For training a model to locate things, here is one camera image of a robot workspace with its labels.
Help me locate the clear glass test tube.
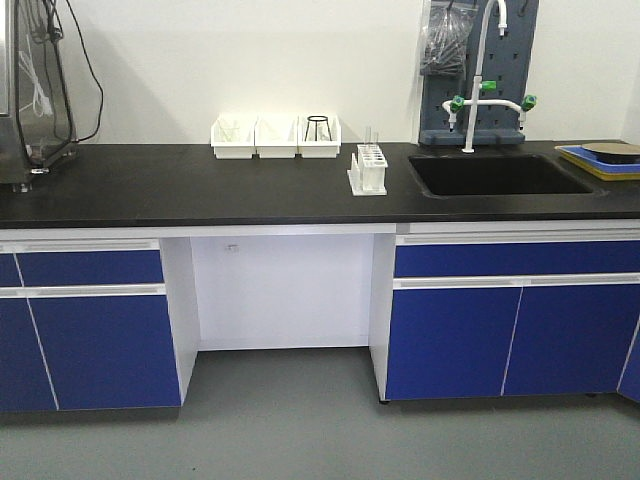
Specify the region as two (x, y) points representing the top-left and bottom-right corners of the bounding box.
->
(371, 131), (379, 155)
(364, 125), (372, 152)

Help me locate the white test tube rack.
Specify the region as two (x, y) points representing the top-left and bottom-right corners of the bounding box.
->
(347, 143), (388, 196)

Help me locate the blue-grey pegboard drying rack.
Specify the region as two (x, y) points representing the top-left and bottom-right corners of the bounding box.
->
(419, 1), (539, 146)

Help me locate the right white plastic bin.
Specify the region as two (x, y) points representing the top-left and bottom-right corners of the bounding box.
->
(297, 114), (342, 158)

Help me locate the white plastic bin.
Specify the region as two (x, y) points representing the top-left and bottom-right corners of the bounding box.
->
(210, 113), (258, 160)
(255, 114), (298, 159)
(297, 114), (342, 158)

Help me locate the middle white plastic bin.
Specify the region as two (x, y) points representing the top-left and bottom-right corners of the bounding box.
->
(255, 114), (298, 159)

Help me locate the left white plastic bin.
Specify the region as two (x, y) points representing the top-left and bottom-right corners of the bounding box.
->
(210, 113), (258, 160)

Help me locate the black lab sink basin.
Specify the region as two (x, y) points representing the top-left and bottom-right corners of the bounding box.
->
(409, 154), (592, 197)

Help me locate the right blue cabinet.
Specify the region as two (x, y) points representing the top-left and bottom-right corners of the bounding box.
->
(379, 235), (639, 401)

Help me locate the blue cabinet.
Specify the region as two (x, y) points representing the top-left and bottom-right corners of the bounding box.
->
(1, 240), (183, 412)
(379, 235), (639, 401)

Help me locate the white gooseneck lab faucet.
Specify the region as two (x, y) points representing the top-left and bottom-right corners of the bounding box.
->
(442, 0), (537, 154)

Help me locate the left blue cabinet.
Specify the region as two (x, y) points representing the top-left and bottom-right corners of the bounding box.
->
(1, 240), (183, 412)

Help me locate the plastic bag of pegs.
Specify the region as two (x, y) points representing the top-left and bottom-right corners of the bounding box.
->
(420, 1), (478, 78)

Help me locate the yellow tray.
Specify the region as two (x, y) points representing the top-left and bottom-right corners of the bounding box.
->
(555, 145), (639, 181)

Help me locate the round dark disc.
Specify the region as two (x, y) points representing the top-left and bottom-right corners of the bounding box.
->
(581, 142), (640, 164)

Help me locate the blue tray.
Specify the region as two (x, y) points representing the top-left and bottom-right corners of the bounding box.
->
(578, 145), (639, 165)

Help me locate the black power cable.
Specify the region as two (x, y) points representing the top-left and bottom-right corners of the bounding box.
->
(63, 0), (105, 145)

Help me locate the white coiled cable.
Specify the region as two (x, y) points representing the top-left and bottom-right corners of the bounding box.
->
(18, 49), (55, 120)

